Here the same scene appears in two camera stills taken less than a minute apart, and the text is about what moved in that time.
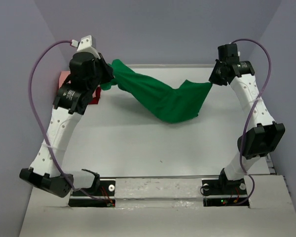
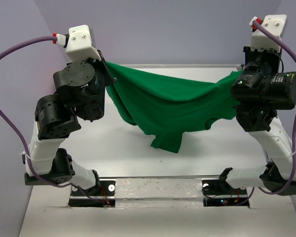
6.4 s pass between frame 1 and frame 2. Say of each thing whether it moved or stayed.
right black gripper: moved
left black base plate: stayed
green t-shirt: moved
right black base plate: stayed
